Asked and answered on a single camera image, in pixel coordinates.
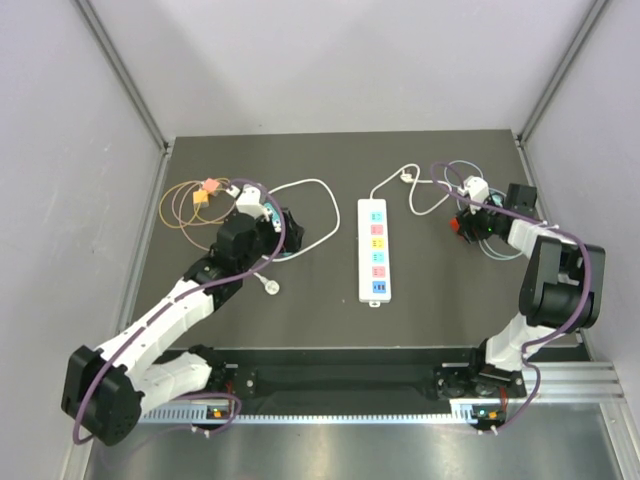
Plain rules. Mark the teal power strip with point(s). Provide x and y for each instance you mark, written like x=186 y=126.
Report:
x=282 y=223

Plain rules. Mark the pink USB charger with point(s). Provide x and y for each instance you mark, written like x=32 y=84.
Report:
x=211 y=186

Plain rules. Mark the aluminium frame rail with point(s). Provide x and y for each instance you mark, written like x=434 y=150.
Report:
x=578 y=382

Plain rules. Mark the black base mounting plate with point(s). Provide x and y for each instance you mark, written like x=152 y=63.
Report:
x=430 y=382

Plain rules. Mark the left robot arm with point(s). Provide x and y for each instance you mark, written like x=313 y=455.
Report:
x=108 y=389

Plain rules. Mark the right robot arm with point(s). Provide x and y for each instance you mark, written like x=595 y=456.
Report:
x=561 y=291

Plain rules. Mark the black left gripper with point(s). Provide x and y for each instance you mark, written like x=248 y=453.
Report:
x=293 y=233

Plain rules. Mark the perforated cable duct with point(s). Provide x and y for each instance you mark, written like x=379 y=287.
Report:
x=209 y=414

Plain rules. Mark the yellow USB charger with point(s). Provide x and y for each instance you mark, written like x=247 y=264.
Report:
x=200 y=199

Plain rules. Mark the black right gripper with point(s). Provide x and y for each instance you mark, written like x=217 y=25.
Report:
x=467 y=221

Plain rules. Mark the white power strip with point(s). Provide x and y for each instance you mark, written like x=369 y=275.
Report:
x=374 y=274

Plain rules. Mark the white wall plug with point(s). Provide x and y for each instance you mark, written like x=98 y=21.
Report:
x=272 y=287

